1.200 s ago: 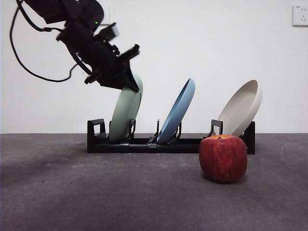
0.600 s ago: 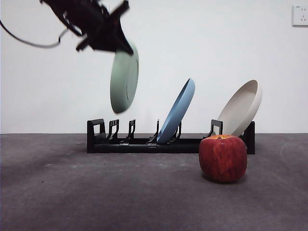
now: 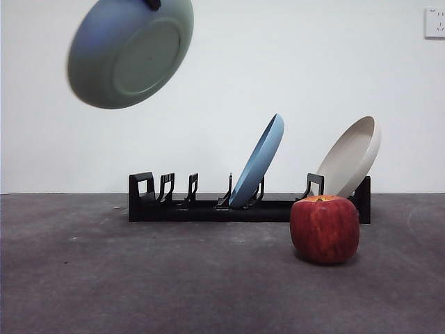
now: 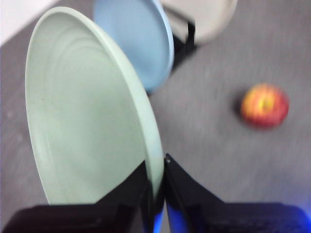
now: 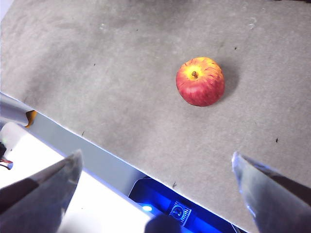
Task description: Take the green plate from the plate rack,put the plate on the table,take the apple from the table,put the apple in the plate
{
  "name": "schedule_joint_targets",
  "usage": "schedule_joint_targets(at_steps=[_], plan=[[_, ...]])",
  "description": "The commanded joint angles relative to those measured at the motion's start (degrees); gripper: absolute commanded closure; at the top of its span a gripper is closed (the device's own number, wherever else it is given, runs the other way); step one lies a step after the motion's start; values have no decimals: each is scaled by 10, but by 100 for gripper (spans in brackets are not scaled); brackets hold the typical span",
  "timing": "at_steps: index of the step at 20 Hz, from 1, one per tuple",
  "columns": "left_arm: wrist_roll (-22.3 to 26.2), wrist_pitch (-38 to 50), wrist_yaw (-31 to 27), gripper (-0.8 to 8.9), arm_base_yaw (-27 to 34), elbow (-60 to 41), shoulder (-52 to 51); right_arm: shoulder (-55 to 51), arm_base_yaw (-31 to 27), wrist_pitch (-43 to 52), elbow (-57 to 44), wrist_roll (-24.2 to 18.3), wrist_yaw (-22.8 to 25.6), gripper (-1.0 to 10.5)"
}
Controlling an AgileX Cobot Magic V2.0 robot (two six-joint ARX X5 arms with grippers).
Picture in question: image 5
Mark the white rounded cap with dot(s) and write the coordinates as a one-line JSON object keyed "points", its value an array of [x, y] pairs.
{"points": [[12, 134]]}

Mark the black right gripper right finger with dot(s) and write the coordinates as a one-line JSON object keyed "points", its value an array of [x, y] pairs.
{"points": [[274, 199]]}

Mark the grey pole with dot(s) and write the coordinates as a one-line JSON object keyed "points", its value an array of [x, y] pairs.
{"points": [[11, 109]]}

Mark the orange tape piece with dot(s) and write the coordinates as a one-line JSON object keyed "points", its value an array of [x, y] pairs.
{"points": [[31, 117]]}

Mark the black camera device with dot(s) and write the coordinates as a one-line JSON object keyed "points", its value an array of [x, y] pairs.
{"points": [[155, 194]]}

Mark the red apple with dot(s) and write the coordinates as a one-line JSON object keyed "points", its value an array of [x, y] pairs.
{"points": [[200, 85]]}

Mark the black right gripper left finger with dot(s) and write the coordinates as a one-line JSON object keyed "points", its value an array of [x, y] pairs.
{"points": [[36, 201]]}

